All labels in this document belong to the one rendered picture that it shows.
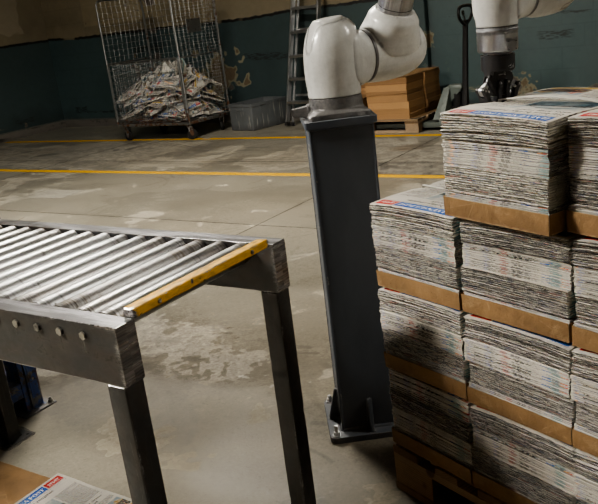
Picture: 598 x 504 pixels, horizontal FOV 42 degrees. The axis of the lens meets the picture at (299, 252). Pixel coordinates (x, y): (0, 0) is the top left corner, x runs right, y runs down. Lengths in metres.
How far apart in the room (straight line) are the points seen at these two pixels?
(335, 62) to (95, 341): 1.10
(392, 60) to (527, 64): 6.36
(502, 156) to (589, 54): 6.90
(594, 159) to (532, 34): 7.11
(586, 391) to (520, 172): 0.46
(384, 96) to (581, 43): 2.00
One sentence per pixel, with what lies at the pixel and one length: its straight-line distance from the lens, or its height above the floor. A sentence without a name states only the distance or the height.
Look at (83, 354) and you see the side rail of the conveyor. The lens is 1.54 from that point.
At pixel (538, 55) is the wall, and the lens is 8.61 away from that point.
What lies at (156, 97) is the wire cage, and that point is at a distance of 9.71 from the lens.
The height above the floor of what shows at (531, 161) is 0.98.
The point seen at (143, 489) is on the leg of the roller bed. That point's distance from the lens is 1.60.
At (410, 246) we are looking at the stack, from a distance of 1.89.
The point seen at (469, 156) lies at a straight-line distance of 1.67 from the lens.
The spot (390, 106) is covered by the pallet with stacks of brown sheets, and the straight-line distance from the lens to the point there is 8.08.
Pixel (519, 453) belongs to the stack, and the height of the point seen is 0.29.
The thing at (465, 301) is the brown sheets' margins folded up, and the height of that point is 0.63.
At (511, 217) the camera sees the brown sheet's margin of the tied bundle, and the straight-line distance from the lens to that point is 1.61.
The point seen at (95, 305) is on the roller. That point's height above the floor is 0.80.
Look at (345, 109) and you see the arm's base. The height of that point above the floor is 1.02.
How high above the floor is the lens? 1.30
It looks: 17 degrees down
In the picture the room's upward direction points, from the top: 7 degrees counter-clockwise
